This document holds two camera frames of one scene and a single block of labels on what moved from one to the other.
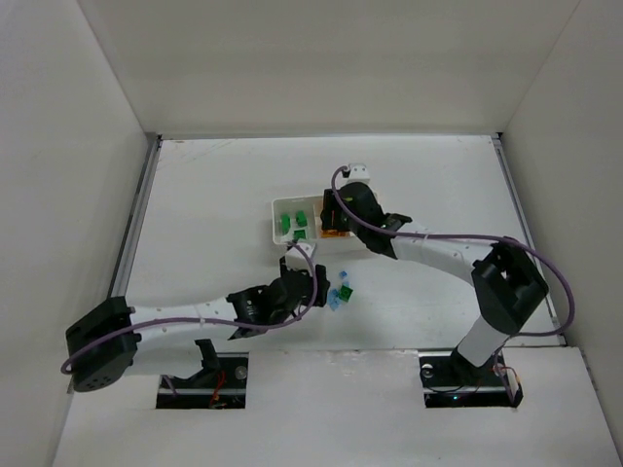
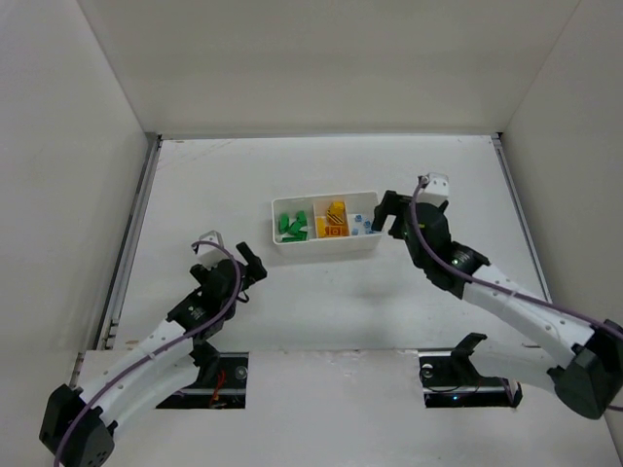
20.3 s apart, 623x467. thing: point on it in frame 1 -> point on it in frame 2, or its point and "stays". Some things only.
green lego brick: x=285 y=223 stays
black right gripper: x=329 y=214 -> x=395 y=209
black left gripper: x=318 y=284 -> x=238 y=273
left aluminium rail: x=119 y=285 stays
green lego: x=301 y=219 stays
